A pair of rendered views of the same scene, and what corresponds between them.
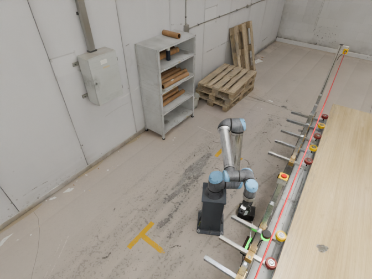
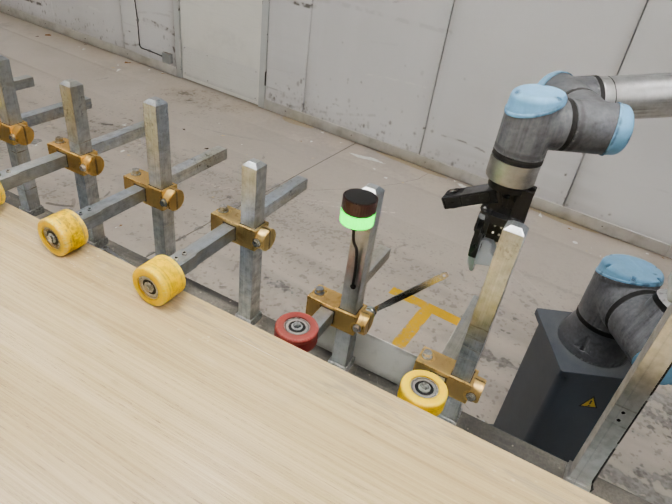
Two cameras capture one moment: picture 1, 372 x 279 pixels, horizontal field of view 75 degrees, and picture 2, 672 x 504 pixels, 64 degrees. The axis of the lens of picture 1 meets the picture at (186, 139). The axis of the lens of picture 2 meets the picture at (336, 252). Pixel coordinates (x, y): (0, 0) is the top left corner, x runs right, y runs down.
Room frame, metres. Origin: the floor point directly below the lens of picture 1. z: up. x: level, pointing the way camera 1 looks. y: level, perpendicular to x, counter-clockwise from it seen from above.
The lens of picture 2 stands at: (0.71, -1.35, 1.58)
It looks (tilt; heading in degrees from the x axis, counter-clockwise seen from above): 34 degrees down; 81
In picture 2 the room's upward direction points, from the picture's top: 8 degrees clockwise
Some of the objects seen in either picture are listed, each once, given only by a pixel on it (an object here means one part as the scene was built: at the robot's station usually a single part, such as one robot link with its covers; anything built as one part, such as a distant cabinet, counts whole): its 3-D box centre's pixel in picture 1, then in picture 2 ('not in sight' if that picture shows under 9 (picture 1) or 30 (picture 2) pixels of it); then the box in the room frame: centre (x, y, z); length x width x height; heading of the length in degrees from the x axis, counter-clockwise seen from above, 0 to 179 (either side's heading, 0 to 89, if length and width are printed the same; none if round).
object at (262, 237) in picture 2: (239, 277); (243, 229); (0.65, -0.37, 0.95); 0.14 x 0.06 x 0.05; 147
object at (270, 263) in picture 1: (269, 265); (294, 346); (0.77, -0.62, 0.85); 0.08 x 0.08 x 0.11
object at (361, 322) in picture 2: (251, 253); (339, 312); (0.86, -0.51, 0.85); 0.14 x 0.06 x 0.05; 147
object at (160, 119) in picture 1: (169, 86); not in sight; (3.70, 0.29, 0.78); 0.90 x 0.45 x 1.55; 143
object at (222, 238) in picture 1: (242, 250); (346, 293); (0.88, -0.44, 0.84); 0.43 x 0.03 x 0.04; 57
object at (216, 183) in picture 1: (216, 181); (621, 293); (1.63, -0.32, 0.79); 0.17 x 0.15 x 0.18; 90
